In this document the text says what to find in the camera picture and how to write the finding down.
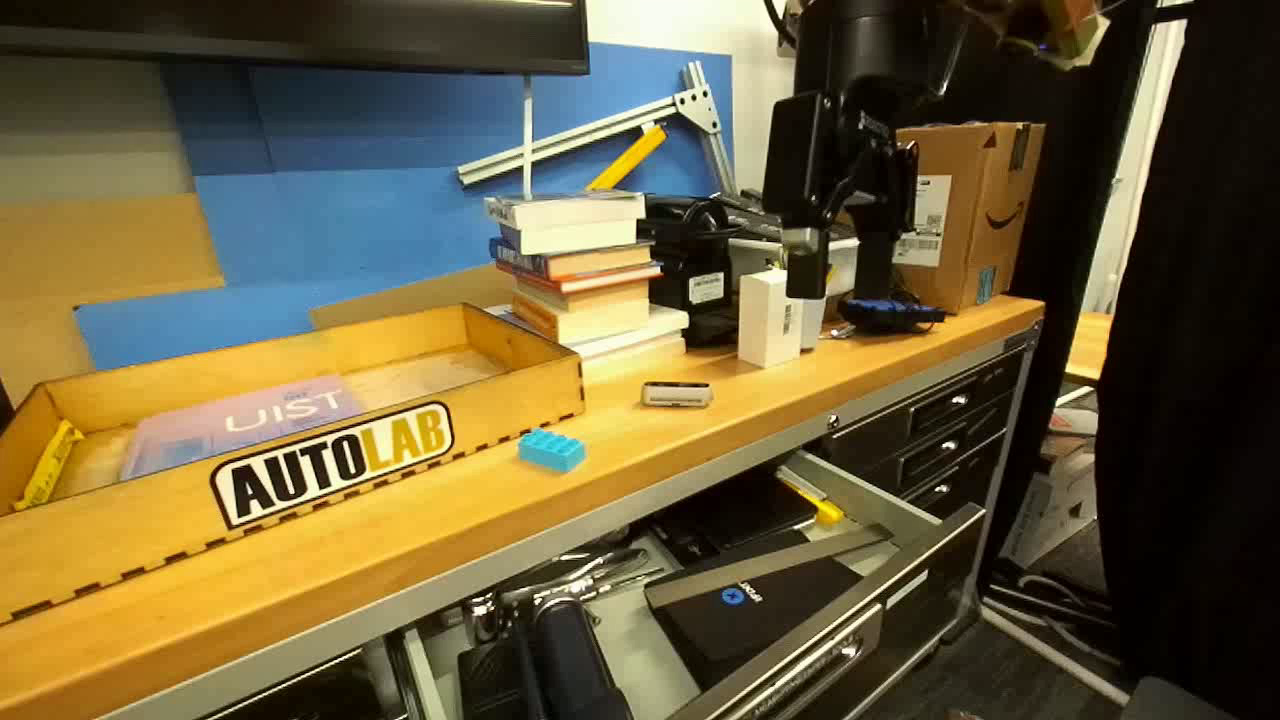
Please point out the black bag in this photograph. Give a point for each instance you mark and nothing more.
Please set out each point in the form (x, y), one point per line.
(694, 267)

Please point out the black cylinder roll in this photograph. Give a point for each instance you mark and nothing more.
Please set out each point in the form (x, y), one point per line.
(578, 663)

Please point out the small yellow tool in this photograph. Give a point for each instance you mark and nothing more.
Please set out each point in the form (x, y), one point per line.
(824, 510)

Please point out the purple UIST book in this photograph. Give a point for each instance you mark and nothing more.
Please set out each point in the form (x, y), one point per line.
(240, 420)

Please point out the cardboard shipping box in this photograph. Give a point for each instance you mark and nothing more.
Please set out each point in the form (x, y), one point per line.
(972, 213)

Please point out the thin white rod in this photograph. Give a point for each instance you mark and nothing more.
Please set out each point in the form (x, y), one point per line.
(526, 142)

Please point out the yellow bar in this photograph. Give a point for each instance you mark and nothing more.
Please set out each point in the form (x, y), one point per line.
(625, 163)

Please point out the white pen cup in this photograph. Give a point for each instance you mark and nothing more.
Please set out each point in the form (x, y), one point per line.
(811, 324)

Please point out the aluminium extrusion frame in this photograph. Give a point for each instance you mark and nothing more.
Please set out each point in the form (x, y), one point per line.
(601, 131)

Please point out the grey metal bar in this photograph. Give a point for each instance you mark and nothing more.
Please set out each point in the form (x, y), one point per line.
(762, 566)

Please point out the black wall monitor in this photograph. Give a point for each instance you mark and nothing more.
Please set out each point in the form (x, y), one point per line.
(293, 29)

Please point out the orange spine book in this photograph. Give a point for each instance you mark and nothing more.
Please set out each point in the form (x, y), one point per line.
(587, 261)

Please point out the open grey metal drawer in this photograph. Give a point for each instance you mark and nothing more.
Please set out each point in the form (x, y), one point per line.
(882, 587)

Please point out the black drawer cabinet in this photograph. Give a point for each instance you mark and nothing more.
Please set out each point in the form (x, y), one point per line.
(955, 426)

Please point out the black curtain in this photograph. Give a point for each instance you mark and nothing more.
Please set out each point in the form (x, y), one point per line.
(1201, 401)

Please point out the grey cover book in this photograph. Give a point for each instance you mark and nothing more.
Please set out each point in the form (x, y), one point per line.
(564, 206)

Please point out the thick white book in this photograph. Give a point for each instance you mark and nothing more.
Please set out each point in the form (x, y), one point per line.
(572, 239)

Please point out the blue foam wall board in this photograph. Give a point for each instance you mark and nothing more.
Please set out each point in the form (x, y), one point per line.
(345, 203)

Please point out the flat white book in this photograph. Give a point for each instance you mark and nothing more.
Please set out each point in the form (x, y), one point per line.
(634, 344)

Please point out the black box blue circle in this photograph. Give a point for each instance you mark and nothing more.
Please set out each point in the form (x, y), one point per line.
(746, 622)

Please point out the yellow and white tool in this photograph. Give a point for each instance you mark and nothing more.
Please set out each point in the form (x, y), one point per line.
(50, 464)

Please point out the small silver black stapler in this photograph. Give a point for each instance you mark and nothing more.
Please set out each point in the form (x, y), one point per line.
(679, 395)

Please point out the red cover book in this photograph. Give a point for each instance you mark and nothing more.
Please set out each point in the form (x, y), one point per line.
(595, 283)

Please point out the blue toy block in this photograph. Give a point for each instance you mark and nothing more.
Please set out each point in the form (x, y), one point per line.
(554, 451)

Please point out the white upright box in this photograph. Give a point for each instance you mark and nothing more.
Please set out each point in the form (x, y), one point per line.
(762, 323)

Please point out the thick cream book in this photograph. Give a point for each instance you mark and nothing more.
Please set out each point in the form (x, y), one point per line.
(595, 316)

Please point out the black overhead equipment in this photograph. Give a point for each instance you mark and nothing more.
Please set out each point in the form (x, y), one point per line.
(872, 45)

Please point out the silver metal tool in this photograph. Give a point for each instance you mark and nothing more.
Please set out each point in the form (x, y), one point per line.
(595, 573)

